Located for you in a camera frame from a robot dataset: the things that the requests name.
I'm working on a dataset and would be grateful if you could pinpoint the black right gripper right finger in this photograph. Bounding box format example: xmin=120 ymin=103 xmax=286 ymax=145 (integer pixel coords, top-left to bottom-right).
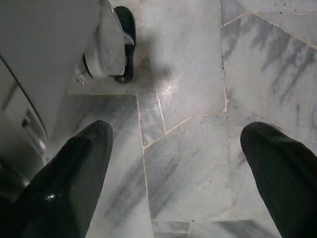
xmin=240 ymin=121 xmax=317 ymax=238

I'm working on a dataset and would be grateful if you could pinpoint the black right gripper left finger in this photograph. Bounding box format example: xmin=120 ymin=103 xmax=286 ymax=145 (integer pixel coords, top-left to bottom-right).
xmin=0 ymin=119 xmax=114 ymax=238

